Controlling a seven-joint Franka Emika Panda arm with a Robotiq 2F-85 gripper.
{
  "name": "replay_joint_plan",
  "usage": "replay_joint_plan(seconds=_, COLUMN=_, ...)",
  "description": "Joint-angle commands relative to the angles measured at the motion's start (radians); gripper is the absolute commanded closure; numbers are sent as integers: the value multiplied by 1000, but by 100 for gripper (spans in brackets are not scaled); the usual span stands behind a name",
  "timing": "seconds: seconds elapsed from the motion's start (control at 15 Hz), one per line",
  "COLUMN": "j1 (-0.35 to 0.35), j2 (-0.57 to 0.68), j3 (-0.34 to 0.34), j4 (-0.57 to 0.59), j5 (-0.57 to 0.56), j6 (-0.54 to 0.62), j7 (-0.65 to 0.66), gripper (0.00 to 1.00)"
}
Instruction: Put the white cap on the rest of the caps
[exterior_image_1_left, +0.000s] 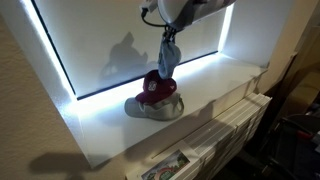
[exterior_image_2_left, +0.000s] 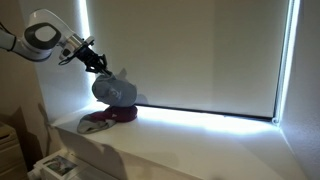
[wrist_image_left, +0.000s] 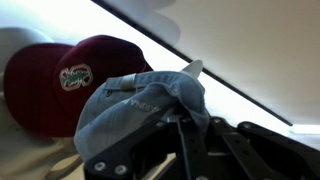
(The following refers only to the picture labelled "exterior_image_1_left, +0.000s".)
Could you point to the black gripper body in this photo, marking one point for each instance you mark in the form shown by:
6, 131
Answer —
170, 30

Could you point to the blue-grey cloth cap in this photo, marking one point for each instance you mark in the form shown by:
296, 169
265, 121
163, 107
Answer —
168, 60

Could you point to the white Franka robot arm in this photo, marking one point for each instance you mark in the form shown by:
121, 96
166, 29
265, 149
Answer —
186, 10

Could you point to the maroon baseball cap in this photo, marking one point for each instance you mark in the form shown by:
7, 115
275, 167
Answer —
156, 90

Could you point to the grey baseball cap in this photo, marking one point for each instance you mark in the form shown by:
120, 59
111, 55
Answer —
160, 112

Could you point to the white roller window blind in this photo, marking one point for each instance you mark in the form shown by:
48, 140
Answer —
100, 40

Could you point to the dark blind bottom bar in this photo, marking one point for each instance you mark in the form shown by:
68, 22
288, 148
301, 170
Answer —
106, 87

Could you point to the colourful picture card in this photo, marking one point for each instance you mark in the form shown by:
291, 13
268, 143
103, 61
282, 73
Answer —
166, 166

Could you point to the brown cardboard box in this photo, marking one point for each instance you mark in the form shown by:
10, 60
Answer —
301, 93

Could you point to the dark chair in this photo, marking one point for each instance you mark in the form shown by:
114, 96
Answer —
293, 150

